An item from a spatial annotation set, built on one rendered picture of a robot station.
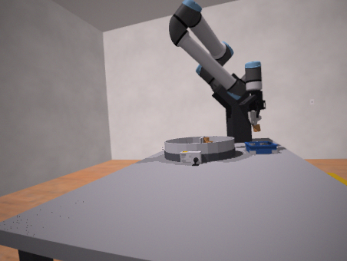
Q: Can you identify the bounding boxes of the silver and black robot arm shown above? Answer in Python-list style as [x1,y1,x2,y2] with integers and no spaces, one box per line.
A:
[169,0,263,100]

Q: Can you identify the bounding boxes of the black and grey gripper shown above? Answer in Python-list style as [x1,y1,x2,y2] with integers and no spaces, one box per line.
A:
[246,90,266,126]

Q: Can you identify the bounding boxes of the blue crate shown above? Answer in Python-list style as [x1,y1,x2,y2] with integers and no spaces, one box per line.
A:
[245,141,278,154]

